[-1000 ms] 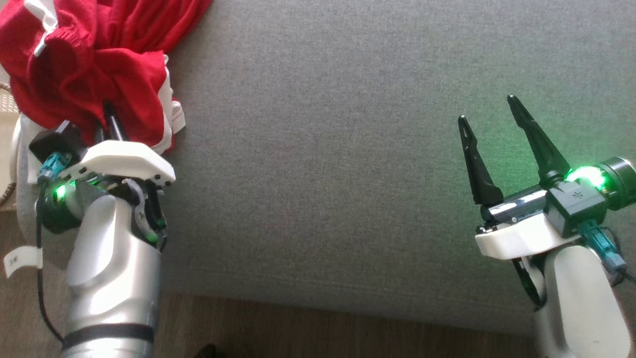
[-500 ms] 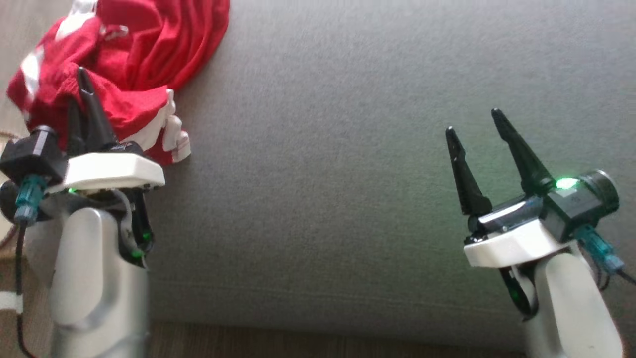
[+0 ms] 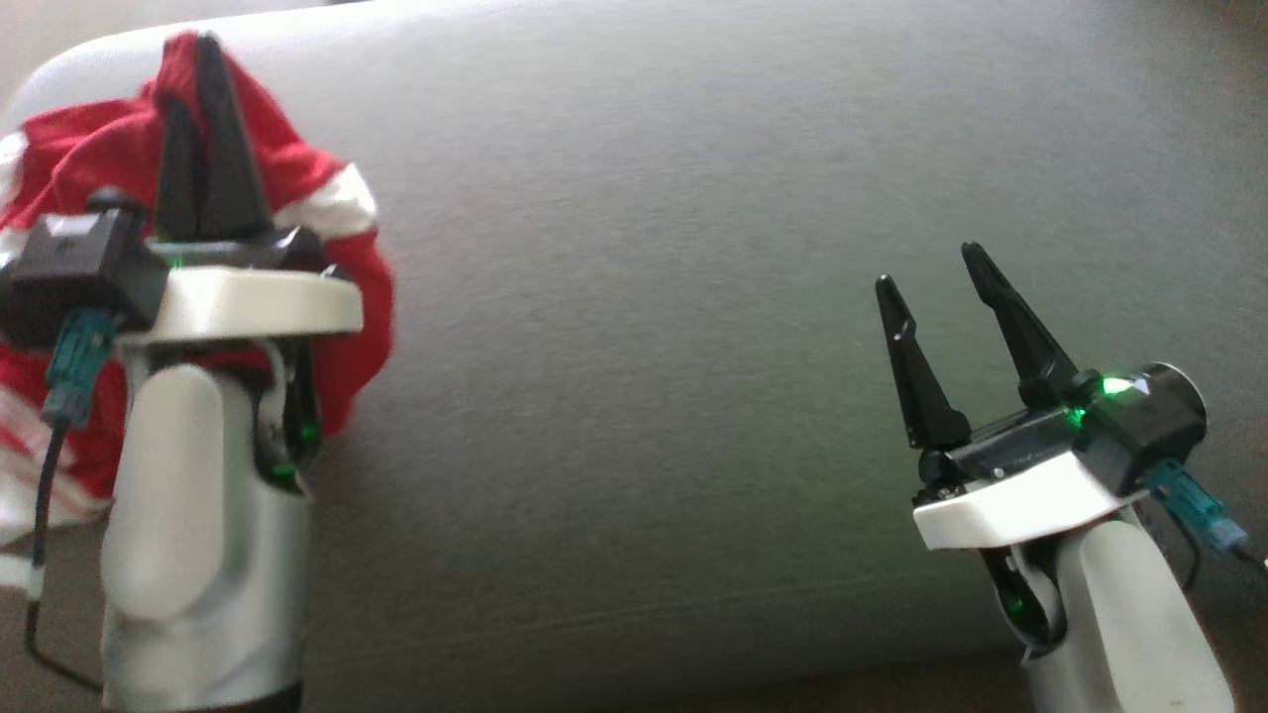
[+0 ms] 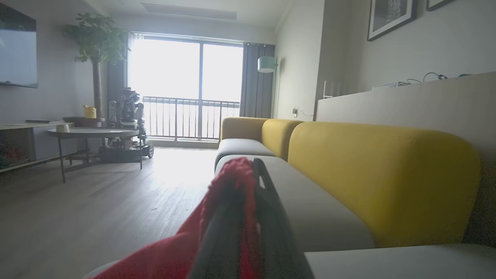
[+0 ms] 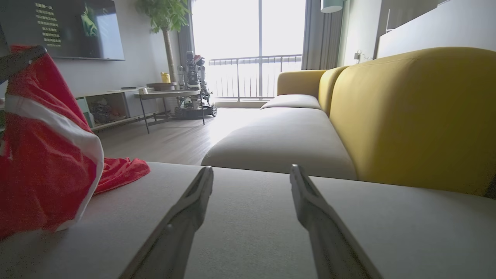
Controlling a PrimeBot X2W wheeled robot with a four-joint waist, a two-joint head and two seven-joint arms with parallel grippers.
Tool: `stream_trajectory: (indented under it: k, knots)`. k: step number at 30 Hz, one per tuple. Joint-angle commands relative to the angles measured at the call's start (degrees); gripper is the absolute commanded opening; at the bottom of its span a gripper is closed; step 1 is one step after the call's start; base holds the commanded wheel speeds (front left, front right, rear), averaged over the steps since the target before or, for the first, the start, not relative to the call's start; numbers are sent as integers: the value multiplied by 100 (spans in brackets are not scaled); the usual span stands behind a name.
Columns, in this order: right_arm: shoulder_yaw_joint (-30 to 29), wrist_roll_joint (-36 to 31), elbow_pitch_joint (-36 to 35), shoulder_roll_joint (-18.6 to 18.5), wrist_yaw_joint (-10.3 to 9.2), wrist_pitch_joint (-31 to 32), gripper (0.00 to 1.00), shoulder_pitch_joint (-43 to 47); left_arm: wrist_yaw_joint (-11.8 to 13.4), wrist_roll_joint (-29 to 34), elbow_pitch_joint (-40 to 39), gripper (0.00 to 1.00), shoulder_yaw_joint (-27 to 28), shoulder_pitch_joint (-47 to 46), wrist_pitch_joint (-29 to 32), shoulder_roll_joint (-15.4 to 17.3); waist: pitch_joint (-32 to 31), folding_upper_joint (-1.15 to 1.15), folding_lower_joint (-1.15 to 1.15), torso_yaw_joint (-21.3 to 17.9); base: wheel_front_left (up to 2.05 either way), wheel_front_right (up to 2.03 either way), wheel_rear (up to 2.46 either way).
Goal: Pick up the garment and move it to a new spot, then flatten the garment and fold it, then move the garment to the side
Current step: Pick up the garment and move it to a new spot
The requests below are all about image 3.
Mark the red basketball jersey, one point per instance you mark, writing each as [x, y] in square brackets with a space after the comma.
[99, 158]

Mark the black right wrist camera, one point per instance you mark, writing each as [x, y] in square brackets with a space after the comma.
[1149, 416]

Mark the grey sofa seat cushion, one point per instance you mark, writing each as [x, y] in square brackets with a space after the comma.
[644, 347]

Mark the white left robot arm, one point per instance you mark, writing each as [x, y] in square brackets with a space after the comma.
[188, 515]

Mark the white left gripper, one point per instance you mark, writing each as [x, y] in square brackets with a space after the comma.
[258, 302]

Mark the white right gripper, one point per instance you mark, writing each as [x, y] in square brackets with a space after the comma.
[1010, 505]

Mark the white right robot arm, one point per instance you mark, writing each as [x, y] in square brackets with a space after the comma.
[1129, 624]

